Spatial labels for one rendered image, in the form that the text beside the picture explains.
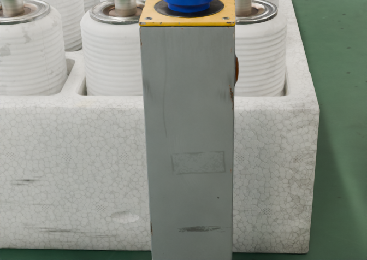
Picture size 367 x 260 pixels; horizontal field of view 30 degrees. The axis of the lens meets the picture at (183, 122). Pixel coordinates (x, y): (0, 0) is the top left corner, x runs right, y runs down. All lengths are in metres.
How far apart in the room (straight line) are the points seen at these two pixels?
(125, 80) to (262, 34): 0.15
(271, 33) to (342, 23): 0.76
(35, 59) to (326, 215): 0.38
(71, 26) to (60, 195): 0.21
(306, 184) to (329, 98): 0.41
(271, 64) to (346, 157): 0.29
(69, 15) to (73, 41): 0.03
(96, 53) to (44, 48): 0.06
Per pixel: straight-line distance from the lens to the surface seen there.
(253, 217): 0.74
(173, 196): 0.57
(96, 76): 0.71
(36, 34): 0.71
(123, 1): 0.70
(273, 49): 0.69
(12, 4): 0.73
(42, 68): 0.72
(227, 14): 0.51
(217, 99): 0.52
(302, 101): 0.69
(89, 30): 0.70
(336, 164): 0.94
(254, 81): 0.69
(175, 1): 0.51
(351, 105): 1.09
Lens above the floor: 0.48
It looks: 28 degrees down
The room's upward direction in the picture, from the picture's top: 1 degrees counter-clockwise
